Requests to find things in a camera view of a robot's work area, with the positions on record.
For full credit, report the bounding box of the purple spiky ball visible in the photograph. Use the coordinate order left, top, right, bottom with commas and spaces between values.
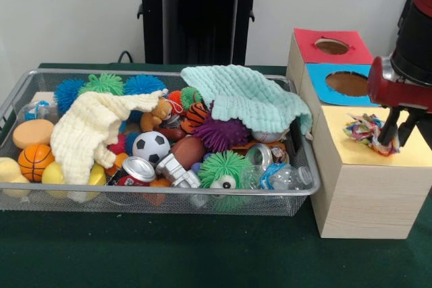
193, 115, 250, 153

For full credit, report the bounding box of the dark green table cloth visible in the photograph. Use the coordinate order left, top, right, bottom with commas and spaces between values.
0, 62, 432, 288

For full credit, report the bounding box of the multicoloured knotted rag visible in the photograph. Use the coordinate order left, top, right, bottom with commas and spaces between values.
344, 113, 401, 156

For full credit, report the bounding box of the small soccer ball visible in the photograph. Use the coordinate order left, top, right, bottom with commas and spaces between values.
132, 131, 171, 166

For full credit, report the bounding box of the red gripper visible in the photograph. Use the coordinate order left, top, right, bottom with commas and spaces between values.
367, 56, 432, 148

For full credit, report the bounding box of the white baseball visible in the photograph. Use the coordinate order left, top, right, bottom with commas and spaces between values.
252, 128, 290, 144

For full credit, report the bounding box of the small orange basketball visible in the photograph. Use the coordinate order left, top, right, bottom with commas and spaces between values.
18, 144, 55, 182

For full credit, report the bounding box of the black cable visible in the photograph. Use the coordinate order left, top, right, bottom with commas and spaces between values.
117, 50, 136, 65

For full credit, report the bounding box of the mint green knitted cloth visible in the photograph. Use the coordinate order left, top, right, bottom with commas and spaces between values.
180, 65, 313, 136

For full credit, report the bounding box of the crushed plastic water bottle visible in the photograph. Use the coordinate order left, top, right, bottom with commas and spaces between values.
260, 163, 314, 192

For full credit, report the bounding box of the green fuzzy monster toy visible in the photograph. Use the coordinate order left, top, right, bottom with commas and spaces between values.
79, 72, 126, 95

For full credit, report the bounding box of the large blue spiky ball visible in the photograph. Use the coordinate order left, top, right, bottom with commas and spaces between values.
124, 74, 168, 96

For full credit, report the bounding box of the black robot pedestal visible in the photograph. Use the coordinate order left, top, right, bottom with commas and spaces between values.
130, 0, 272, 66

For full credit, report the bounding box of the pale orange round sponge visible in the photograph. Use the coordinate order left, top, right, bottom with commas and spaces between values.
12, 119, 55, 150

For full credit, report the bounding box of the plain yellow ball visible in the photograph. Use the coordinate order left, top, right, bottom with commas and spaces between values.
42, 161, 70, 185

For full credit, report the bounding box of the cream knitted cloth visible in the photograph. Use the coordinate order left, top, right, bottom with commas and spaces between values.
51, 89, 169, 185

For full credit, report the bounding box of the clear shallow bin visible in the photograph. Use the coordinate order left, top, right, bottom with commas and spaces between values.
0, 67, 323, 217

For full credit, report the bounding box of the green spiky ball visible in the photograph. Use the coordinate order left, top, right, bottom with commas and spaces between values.
197, 151, 252, 211

